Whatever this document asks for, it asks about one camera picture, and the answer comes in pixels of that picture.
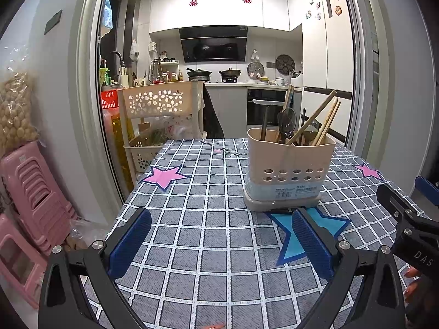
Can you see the black built-in oven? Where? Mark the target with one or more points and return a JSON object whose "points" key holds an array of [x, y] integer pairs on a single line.
{"points": [[255, 113]]}

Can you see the white refrigerator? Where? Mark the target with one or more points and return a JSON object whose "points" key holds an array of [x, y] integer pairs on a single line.
{"points": [[325, 51]]}

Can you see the dark wall switch panel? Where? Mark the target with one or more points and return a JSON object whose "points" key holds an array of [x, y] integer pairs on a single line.
{"points": [[53, 21]]}

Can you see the beige flower-cutout storage cart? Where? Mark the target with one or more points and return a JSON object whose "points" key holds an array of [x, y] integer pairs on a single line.
{"points": [[161, 101]]}

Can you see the grey kitchen counter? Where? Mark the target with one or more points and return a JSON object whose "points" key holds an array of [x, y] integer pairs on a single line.
{"points": [[233, 109]]}

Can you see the round dark wall tray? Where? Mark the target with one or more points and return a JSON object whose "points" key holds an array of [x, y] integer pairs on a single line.
{"points": [[285, 63]]}

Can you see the beige plastic utensil holder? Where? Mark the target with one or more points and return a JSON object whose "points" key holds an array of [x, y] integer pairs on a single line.
{"points": [[288, 164]]}

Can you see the black kitchen faucet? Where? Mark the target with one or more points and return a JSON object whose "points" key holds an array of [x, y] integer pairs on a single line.
{"points": [[120, 58]]}

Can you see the dark hanging cloth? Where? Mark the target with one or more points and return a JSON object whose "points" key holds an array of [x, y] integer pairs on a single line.
{"points": [[212, 116]]}

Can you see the white hanging plastic bag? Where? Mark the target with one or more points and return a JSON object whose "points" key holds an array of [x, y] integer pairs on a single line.
{"points": [[134, 51]]}

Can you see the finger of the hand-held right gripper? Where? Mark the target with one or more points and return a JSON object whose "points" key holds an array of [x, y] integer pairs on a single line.
{"points": [[394, 198], [428, 190]]}

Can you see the white spice rack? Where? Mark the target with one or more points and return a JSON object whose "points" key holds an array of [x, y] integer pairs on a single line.
{"points": [[165, 71]]}

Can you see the grey checked tablecloth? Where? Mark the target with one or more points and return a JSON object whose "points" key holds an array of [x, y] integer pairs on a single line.
{"points": [[205, 233]]}

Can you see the clear bag of nuts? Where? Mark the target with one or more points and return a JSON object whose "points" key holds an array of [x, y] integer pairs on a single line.
{"points": [[13, 109]]}

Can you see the black cooking pot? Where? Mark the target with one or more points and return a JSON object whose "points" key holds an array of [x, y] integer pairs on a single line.
{"points": [[230, 74]]}

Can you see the black wok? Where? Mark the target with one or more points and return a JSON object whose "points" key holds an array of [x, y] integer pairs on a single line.
{"points": [[199, 73]]}

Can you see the red plastic basket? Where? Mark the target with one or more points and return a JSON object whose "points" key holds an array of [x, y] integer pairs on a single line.
{"points": [[109, 100]]}

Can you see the plastic bag of peanuts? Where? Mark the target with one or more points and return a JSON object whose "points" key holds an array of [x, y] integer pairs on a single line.
{"points": [[85, 234]]}

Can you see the person's right hand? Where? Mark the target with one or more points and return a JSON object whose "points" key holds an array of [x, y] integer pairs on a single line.
{"points": [[413, 286]]}

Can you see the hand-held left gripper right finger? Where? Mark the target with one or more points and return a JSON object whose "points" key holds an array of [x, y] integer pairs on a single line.
{"points": [[312, 243]]}

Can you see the knife block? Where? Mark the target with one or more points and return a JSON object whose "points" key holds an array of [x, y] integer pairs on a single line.
{"points": [[123, 76]]}

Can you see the round silver steamer rack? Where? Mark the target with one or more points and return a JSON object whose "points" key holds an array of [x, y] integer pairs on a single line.
{"points": [[255, 69]]}

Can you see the pink plastic stool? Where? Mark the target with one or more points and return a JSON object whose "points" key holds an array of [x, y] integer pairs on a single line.
{"points": [[7, 233]]}

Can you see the white wall cabinets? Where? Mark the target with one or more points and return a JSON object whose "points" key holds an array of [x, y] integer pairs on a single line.
{"points": [[219, 8]]}

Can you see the stack of pink plastic stools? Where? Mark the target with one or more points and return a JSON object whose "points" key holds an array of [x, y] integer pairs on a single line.
{"points": [[34, 185]]}

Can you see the black range hood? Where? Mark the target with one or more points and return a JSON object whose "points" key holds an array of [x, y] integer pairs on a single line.
{"points": [[212, 48]]}

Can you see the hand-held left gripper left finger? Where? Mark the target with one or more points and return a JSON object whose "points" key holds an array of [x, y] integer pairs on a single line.
{"points": [[132, 243]]}

